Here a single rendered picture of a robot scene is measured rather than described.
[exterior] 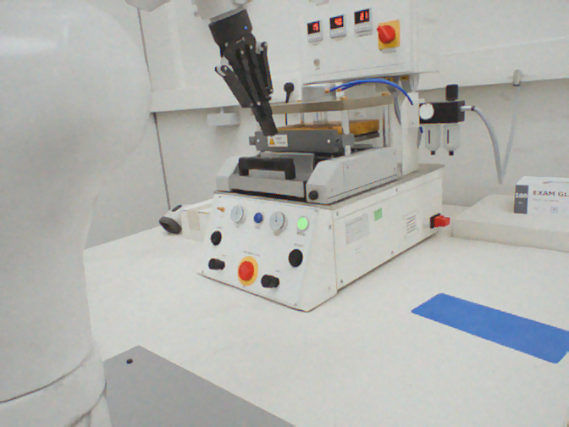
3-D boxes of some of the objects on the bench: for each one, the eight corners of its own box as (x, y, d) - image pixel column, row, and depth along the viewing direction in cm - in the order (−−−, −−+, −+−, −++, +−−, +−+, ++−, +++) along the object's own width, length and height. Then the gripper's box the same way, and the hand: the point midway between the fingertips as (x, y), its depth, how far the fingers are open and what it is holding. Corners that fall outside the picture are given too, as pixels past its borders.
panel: (201, 274, 100) (219, 194, 101) (299, 308, 79) (320, 207, 80) (193, 273, 98) (212, 191, 100) (291, 308, 78) (313, 206, 79)
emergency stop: (241, 279, 91) (245, 259, 92) (254, 283, 89) (258, 263, 89) (235, 278, 90) (240, 258, 91) (248, 282, 88) (252, 263, 88)
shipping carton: (228, 221, 144) (224, 194, 142) (256, 226, 136) (253, 197, 133) (181, 237, 131) (177, 207, 128) (209, 244, 122) (205, 213, 120)
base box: (337, 217, 138) (334, 162, 134) (455, 235, 112) (455, 168, 108) (196, 274, 101) (185, 201, 97) (323, 319, 76) (316, 224, 71)
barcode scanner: (208, 217, 152) (205, 194, 149) (223, 219, 146) (220, 196, 144) (157, 234, 137) (153, 208, 135) (173, 237, 132) (168, 211, 130)
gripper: (237, 7, 85) (278, 119, 97) (187, 31, 78) (238, 149, 90) (264, -1, 80) (303, 119, 92) (213, 24, 73) (263, 151, 85)
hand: (265, 119), depth 89 cm, fingers closed
